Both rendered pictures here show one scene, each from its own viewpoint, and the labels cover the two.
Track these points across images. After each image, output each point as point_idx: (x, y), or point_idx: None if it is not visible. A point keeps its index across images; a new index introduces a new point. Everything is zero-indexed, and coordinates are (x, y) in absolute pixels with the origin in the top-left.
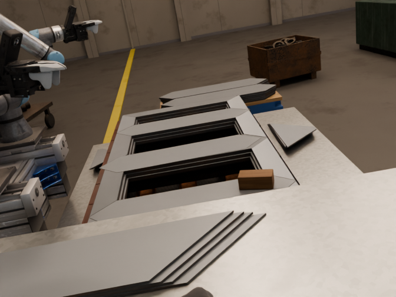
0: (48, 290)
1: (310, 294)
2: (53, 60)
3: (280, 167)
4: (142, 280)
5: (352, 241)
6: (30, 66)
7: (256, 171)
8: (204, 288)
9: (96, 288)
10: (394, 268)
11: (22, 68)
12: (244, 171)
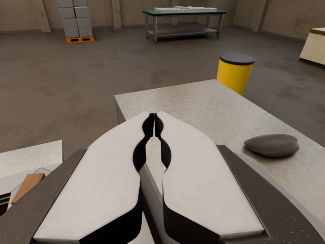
0: (319, 232)
1: (221, 117)
2: (83, 150)
3: (3, 181)
4: (260, 168)
5: (182, 108)
6: (246, 176)
7: (24, 186)
8: (238, 148)
9: (287, 193)
10: (196, 101)
11: (302, 220)
12: (17, 197)
